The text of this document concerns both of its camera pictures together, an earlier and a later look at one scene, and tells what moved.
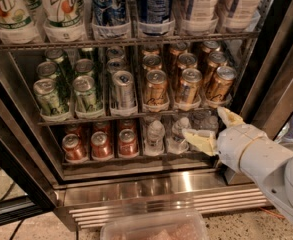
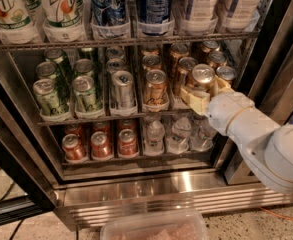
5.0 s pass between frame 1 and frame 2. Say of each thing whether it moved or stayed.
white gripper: moved
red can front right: stayed
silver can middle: stayed
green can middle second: stayed
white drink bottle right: stayed
